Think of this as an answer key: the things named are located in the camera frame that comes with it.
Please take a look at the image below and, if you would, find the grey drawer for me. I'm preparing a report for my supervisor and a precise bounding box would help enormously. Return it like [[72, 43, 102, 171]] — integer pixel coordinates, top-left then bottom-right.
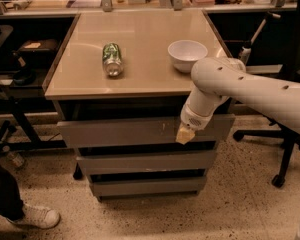
[[88, 175, 207, 199], [77, 150, 216, 175], [56, 113, 236, 149]]

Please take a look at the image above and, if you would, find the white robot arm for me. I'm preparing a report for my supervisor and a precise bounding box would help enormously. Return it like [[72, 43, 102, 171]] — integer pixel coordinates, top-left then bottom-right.
[[176, 57, 300, 144]]

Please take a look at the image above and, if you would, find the grey drawer cabinet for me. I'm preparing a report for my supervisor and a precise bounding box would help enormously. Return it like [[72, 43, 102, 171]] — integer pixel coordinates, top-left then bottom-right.
[[42, 9, 249, 203]]

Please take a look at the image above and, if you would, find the white bowl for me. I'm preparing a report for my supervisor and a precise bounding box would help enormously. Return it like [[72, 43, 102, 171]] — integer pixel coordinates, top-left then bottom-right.
[[168, 40, 208, 73]]

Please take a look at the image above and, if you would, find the white sneaker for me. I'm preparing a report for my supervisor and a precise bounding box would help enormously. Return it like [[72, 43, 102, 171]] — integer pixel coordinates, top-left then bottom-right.
[[9, 203, 61, 229]]

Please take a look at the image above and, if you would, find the black stand frame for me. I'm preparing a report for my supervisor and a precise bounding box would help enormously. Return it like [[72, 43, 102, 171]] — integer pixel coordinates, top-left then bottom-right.
[[0, 80, 66, 160]]

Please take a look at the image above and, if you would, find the black box on shelf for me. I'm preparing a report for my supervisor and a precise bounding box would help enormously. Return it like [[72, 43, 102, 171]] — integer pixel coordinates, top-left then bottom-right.
[[17, 39, 59, 58]]

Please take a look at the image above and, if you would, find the dark trouser leg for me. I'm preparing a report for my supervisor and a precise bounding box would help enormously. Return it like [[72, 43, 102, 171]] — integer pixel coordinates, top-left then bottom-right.
[[0, 165, 24, 221]]

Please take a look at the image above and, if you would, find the white handheld tool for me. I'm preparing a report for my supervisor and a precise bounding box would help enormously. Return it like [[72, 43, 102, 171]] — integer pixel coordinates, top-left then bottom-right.
[[238, 11, 281, 65]]

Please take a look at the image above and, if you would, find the grey middle drawer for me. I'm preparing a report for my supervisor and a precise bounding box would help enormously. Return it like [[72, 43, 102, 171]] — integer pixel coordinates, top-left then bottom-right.
[[77, 150, 216, 175]]

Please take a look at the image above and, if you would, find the green soda can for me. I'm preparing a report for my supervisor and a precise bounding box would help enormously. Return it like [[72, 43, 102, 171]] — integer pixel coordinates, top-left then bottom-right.
[[102, 43, 123, 77]]

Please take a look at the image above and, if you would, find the grey bottom drawer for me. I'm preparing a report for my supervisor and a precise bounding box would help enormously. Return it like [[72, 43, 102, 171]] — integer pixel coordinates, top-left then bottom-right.
[[88, 175, 207, 199]]

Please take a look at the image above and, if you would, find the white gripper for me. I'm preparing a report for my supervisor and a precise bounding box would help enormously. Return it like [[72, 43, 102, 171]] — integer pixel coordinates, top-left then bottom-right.
[[176, 104, 212, 145]]

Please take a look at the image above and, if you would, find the plastic bottle on floor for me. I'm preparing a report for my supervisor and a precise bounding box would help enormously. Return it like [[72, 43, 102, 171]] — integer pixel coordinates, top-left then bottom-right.
[[3, 146, 25, 169]]

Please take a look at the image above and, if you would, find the grey top drawer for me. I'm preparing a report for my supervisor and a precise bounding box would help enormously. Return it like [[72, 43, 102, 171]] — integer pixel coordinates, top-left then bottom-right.
[[56, 113, 236, 149]]

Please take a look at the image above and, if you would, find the black office chair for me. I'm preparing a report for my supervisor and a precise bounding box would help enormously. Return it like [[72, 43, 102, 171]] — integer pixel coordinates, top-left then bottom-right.
[[233, 0, 300, 188]]

